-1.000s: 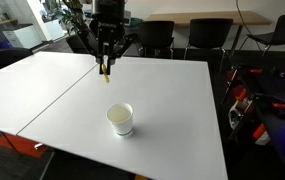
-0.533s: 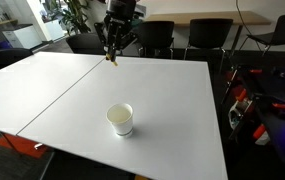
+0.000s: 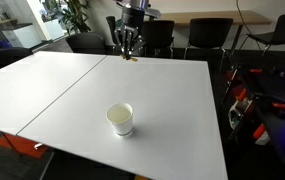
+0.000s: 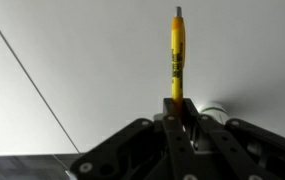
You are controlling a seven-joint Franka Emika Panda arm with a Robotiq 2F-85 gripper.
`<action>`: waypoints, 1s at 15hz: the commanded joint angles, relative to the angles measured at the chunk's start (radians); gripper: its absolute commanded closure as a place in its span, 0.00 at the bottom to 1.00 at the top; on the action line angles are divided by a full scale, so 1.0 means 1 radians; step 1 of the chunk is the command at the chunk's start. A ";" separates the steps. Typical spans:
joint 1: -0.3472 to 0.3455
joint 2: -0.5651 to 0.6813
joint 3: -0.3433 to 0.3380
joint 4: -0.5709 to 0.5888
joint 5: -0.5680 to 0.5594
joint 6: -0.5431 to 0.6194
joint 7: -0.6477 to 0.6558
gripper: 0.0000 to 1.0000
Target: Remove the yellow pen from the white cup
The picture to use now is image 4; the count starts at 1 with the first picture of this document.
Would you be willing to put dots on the yellow pen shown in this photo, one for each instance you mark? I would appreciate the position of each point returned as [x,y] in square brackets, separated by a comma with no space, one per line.
[178,50]

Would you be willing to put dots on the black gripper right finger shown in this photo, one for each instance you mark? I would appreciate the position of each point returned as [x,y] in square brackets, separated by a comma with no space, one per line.
[222,146]

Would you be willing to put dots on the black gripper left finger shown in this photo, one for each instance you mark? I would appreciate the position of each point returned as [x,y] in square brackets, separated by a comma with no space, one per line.
[175,146]

